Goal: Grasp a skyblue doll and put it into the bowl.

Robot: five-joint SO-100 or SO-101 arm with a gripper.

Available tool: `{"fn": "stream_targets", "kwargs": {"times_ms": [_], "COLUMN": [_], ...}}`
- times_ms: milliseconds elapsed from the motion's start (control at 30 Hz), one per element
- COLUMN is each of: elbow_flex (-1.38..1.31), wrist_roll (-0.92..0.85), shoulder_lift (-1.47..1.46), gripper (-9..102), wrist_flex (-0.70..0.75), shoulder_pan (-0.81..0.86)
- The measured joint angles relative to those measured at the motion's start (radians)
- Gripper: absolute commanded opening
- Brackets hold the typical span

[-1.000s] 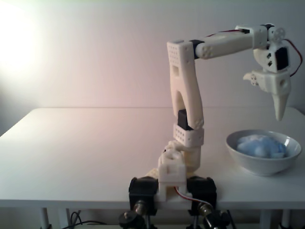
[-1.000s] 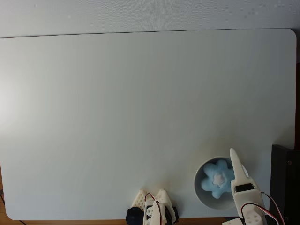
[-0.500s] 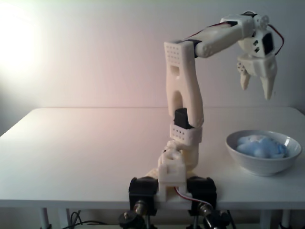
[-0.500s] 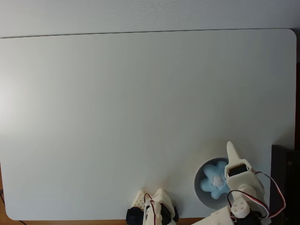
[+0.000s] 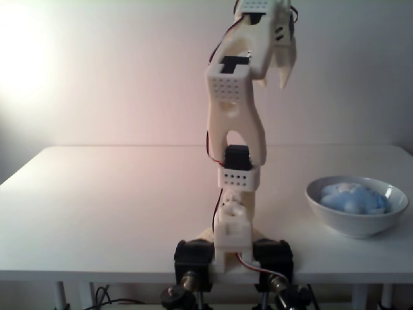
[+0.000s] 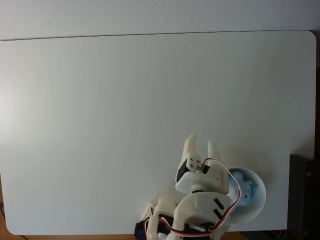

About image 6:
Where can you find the skyblue plush doll with keyring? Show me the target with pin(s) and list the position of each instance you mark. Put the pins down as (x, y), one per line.
(247, 192)

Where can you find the white ceramic bowl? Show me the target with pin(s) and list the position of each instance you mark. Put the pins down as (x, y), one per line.
(255, 212)

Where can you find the black table clamp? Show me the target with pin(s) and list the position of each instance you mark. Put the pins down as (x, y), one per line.
(140, 230)

